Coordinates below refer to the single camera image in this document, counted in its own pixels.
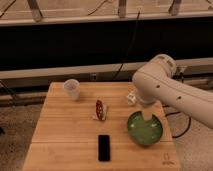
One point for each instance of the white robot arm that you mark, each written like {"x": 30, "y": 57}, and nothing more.
{"x": 154, "y": 81}

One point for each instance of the red white snack packet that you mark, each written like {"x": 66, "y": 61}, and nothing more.
{"x": 100, "y": 111}

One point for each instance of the wooden cutting board table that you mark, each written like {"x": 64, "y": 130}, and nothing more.
{"x": 66, "y": 135}

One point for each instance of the black smartphone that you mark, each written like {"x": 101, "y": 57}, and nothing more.
{"x": 103, "y": 148}

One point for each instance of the green round bowl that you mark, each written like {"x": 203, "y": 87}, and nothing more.
{"x": 144, "y": 132}

